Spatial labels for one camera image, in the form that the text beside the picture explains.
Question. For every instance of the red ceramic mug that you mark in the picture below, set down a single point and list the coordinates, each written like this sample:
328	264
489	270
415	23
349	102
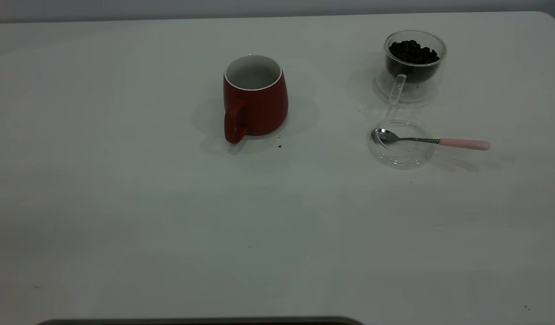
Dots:
264	108

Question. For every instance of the clear glass cup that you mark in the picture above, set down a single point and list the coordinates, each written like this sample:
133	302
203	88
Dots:
396	89

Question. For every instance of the coffee beans pile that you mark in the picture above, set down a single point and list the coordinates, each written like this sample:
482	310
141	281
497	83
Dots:
413	52

